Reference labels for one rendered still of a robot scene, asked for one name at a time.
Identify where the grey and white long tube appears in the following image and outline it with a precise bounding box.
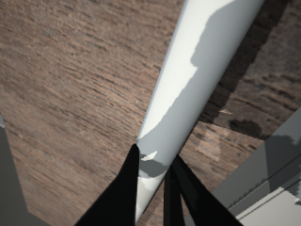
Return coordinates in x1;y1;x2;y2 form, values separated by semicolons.
135;0;265;225

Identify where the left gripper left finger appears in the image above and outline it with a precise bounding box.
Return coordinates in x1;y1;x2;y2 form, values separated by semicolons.
74;143;139;226

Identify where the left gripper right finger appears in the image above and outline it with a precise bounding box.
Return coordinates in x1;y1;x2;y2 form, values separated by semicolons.
163;154;244;226

